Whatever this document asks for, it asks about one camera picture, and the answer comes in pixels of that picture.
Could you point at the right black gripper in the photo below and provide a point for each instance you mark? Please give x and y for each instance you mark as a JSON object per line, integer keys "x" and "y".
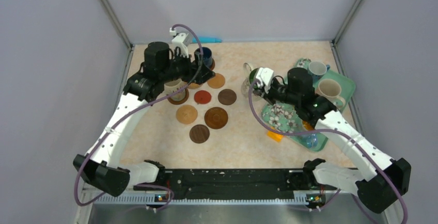
{"x": 267, "y": 93}

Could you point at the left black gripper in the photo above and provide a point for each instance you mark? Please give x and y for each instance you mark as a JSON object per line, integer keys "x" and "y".
{"x": 191, "y": 67}

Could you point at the cream seashell mug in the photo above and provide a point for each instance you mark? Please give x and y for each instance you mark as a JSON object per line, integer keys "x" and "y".
{"x": 173, "y": 86}

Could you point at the white blue mug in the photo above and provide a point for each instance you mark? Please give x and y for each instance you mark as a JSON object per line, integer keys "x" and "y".
{"x": 317, "y": 70}

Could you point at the cream large mug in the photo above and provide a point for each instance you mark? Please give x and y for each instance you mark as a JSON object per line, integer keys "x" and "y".
{"x": 331, "y": 90}

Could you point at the medium brown round coaster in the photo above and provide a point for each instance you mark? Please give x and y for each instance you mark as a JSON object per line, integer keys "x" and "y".
{"x": 179, "y": 98}

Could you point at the woven rattan coaster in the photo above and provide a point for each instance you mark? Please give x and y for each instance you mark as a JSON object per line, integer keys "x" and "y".
{"x": 194, "y": 86}

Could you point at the green mug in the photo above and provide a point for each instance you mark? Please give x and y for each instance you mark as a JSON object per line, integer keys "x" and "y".
{"x": 249, "y": 71}

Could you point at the dark blue mug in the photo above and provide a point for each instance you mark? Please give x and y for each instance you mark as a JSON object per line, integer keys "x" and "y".
{"x": 206, "y": 56}

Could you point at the red round coaster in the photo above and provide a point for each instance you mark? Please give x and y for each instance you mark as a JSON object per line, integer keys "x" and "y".
{"x": 202, "y": 97}

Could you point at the cork coaster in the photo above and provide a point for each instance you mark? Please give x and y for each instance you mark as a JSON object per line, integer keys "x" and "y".
{"x": 186, "y": 114}

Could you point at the light wood coaster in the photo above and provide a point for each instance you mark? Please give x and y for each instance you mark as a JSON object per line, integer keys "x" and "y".
{"x": 216, "y": 82}

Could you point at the dark walnut coaster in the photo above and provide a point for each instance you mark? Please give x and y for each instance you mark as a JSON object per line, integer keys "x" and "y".
{"x": 227, "y": 97}

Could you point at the large brown wooden saucer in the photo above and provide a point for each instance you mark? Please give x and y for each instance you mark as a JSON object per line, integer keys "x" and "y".
{"x": 216, "y": 118}

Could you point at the dark woven coaster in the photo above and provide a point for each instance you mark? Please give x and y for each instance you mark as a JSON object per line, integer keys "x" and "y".
{"x": 199, "y": 134}

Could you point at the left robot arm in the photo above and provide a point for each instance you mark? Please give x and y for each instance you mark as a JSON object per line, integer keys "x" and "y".
{"x": 100, "y": 167}

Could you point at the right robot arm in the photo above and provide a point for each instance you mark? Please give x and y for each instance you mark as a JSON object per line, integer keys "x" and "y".
{"x": 378, "y": 179}

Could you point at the green patterned tray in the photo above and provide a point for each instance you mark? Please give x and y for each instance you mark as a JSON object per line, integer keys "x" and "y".
{"x": 284, "y": 118}

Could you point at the blue marker pen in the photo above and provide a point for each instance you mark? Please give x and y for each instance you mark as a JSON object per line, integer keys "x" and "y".
{"x": 210, "y": 40}

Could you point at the yellow toy block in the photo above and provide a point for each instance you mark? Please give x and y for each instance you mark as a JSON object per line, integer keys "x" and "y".
{"x": 274, "y": 136}

